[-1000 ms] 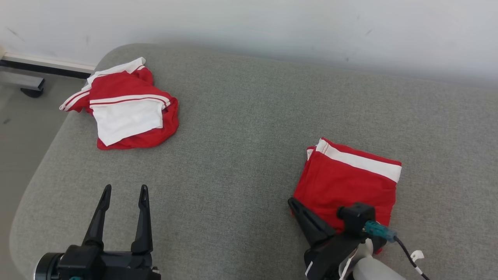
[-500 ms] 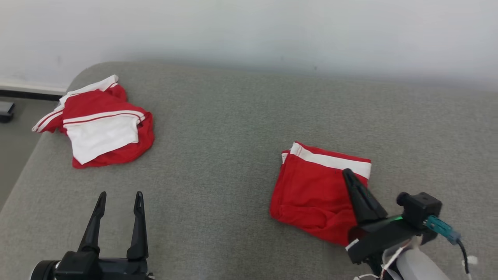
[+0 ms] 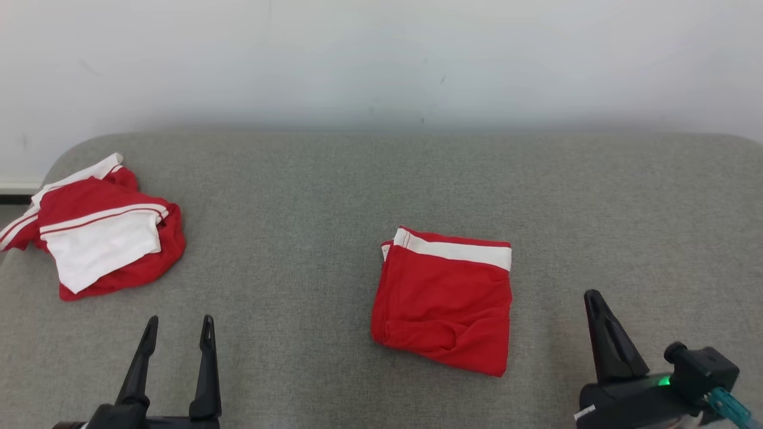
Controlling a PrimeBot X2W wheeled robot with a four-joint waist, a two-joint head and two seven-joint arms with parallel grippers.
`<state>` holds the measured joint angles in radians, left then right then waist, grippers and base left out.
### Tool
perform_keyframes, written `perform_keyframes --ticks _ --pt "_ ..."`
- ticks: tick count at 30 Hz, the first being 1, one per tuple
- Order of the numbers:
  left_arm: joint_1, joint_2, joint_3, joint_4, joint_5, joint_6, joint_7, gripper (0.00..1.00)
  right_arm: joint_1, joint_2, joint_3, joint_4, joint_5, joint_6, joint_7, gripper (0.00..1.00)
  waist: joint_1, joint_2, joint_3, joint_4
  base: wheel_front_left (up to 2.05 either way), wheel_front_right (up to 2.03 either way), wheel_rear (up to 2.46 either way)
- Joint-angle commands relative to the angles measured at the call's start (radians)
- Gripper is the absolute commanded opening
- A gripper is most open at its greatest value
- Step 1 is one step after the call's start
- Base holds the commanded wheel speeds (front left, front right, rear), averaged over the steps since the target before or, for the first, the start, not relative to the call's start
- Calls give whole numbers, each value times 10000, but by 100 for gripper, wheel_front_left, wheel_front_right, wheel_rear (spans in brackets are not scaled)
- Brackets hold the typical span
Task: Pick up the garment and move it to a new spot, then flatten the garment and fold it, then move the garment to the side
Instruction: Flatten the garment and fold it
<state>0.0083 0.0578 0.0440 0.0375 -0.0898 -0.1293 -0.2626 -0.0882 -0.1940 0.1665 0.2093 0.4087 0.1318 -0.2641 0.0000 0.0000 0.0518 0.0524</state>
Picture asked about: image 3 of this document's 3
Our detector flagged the dark wall baseboard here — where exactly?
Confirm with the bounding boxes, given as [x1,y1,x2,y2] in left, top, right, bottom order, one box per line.
[0,179,45,206]

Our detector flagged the red shorts with white trim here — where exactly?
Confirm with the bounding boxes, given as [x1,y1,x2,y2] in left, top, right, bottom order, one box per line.
[371,226,513,378]

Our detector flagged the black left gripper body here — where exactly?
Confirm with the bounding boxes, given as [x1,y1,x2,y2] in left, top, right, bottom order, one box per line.
[52,404,221,429]

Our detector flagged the teal right camera plug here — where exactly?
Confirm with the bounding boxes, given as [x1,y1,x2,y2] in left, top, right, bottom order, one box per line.
[706,387,755,429]

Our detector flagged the red white basketball jersey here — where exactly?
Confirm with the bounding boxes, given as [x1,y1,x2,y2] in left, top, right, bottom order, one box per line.
[0,153,187,301]

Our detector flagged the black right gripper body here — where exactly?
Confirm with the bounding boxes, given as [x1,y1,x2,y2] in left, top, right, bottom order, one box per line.
[575,374,704,429]

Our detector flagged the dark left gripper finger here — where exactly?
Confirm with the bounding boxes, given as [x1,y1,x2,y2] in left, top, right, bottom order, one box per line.
[115,316,160,411]
[189,315,222,421]

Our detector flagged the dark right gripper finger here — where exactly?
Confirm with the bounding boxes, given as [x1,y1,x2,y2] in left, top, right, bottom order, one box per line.
[591,290,650,383]
[583,290,624,384]

